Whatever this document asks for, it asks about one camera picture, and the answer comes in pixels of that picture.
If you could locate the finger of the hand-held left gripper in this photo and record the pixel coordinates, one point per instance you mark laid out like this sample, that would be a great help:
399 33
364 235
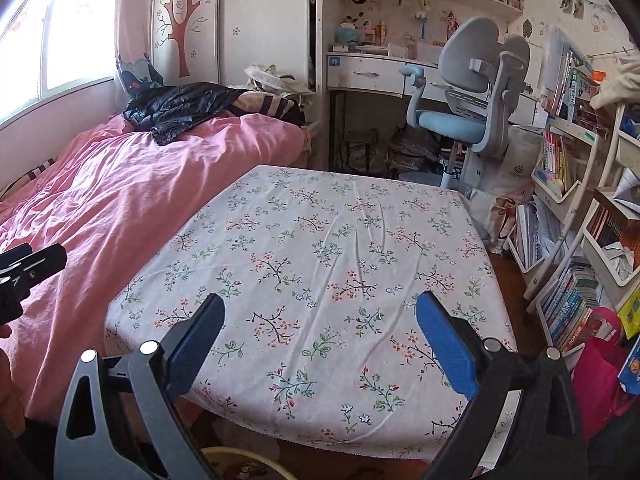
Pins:
45 262
15 255

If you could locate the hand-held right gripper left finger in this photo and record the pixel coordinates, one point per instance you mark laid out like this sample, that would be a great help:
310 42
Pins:
197 340

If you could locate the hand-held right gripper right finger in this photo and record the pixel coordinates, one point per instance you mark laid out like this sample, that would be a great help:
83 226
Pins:
445 345

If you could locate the yellow waste bin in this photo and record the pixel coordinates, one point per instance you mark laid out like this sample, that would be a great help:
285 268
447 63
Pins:
220 451

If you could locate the striped bed sheet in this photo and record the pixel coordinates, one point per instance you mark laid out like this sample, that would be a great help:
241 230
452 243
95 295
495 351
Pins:
40 170

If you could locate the pink blanket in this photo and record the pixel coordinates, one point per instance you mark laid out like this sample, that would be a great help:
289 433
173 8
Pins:
125 210

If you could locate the row of books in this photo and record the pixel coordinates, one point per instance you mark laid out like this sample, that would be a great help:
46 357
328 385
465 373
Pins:
570 300

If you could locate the floral tablecloth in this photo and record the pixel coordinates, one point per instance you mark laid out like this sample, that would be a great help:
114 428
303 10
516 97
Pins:
325 285

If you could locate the beige gift bag with ribbon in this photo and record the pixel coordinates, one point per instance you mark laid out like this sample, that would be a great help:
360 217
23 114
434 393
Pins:
502 220

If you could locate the pink shopping bag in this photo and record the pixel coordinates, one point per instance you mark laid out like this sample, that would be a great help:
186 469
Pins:
597 375

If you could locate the white book rack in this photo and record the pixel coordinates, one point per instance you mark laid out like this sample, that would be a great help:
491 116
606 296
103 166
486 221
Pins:
605 265
547 187

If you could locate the clear plastic bag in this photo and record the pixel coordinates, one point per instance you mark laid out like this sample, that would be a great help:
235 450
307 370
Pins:
415 150

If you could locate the white paper bag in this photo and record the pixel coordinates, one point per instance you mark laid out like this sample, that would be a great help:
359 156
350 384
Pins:
522 160

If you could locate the black puffer jacket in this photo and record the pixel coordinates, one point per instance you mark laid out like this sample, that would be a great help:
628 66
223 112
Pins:
175 107

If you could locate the blue plush cushion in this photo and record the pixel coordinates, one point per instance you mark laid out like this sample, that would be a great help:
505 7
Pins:
137 77

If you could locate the dark checked bag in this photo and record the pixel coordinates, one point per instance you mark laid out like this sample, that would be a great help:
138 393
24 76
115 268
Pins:
362 152

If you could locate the window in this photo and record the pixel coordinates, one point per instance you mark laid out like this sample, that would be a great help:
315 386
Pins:
75 35

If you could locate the striped pillow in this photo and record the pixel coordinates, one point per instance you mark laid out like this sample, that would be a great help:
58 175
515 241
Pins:
272 106

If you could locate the pink curtain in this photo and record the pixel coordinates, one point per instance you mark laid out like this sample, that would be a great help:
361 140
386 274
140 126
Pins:
135 10

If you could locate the white tote bag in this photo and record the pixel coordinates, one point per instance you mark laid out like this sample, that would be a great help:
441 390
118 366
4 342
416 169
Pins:
270 77

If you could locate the white wardrobe with tree decal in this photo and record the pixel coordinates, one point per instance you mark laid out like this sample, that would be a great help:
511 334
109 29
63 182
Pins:
185 20

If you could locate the white desk with shelves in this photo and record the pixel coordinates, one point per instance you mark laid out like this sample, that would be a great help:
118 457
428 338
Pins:
365 72

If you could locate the grey and blue desk chair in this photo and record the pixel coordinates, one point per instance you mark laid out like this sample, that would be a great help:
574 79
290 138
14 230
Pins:
470 50

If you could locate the cream cloth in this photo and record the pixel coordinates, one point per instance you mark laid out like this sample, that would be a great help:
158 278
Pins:
617 87

